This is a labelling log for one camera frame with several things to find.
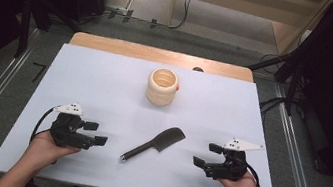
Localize right hand-held gripper cable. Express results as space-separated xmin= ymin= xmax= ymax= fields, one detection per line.
xmin=242 ymin=162 xmax=268 ymax=187

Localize person's left hand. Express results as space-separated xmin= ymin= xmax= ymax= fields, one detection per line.
xmin=20 ymin=127 xmax=85 ymax=177

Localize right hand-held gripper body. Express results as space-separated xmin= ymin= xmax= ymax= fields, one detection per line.
xmin=203 ymin=134 xmax=266 ymax=187

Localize white board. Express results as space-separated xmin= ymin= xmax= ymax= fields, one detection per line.
xmin=0 ymin=34 xmax=298 ymax=187

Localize dark brown comb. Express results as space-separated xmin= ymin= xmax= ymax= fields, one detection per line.
xmin=118 ymin=118 xmax=188 ymax=173

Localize left hand-held gripper cable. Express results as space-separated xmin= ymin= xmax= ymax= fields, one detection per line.
xmin=28 ymin=103 xmax=62 ymax=149

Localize black floor cables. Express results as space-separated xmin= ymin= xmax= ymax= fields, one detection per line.
xmin=257 ymin=91 xmax=290 ymax=116

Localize cream ribbed cup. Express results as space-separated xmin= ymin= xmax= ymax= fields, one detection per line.
xmin=143 ymin=66 xmax=183 ymax=110

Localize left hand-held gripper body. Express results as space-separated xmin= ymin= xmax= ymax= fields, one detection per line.
xmin=47 ymin=99 xmax=101 ymax=153

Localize black hanging cable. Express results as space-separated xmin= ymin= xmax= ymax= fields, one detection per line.
xmin=167 ymin=0 xmax=195 ymax=33

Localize wooden table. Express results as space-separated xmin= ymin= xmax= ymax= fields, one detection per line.
xmin=68 ymin=31 xmax=258 ymax=84

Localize hand-held gripper cable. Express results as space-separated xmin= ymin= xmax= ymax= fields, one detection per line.
xmin=28 ymin=103 xmax=62 ymax=149
xmin=242 ymin=162 xmax=268 ymax=187

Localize light wooden shelf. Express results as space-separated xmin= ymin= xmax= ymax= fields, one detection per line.
xmin=164 ymin=0 xmax=333 ymax=63

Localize small dark round object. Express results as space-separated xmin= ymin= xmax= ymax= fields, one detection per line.
xmin=191 ymin=65 xmax=205 ymax=74

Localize black metal stand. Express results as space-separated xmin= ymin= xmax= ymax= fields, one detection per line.
xmin=11 ymin=0 xmax=86 ymax=68
xmin=241 ymin=40 xmax=316 ymax=119

